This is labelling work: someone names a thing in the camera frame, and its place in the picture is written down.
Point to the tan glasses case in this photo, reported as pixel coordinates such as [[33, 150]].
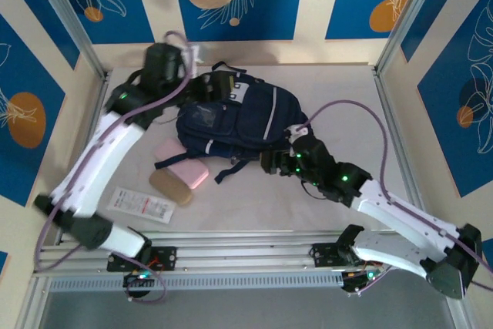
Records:
[[169, 190]]

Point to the pink pencil case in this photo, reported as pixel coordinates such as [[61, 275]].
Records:
[[188, 175]]

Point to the aluminium lower frame post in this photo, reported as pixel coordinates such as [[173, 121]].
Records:
[[31, 306], [460, 317]]

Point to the aluminium rail frame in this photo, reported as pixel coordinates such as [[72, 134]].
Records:
[[239, 256]]

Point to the blue poster white flower outline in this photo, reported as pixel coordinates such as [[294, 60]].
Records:
[[115, 17]]

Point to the navy blue student backpack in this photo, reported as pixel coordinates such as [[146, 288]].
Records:
[[250, 121]]

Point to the black base electronics board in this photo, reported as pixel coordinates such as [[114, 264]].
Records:
[[356, 280], [135, 280]]

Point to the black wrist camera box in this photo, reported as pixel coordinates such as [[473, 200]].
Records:
[[310, 150], [163, 59]]

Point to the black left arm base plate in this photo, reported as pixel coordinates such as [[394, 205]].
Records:
[[169, 257]]

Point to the blue poster beige circle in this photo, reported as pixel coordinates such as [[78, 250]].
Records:
[[269, 17]]

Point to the blue poster dark circle flower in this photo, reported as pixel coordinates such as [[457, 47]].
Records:
[[443, 132]]

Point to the white plastic packet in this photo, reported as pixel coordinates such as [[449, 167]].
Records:
[[142, 205]]

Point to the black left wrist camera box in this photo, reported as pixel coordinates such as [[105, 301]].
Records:
[[163, 59]]

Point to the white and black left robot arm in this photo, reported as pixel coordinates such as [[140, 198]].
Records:
[[100, 159]]

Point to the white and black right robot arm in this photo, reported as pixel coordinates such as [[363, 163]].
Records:
[[404, 213]]

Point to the aluminium table side rail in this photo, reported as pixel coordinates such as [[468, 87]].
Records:
[[99, 94], [382, 90]]

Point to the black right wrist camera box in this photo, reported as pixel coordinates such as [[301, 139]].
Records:
[[310, 150]]

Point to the aluminium frame post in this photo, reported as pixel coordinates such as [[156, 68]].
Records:
[[69, 17], [460, 317], [31, 306], [408, 17]]

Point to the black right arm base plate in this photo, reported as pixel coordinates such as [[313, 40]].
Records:
[[321, 256]]

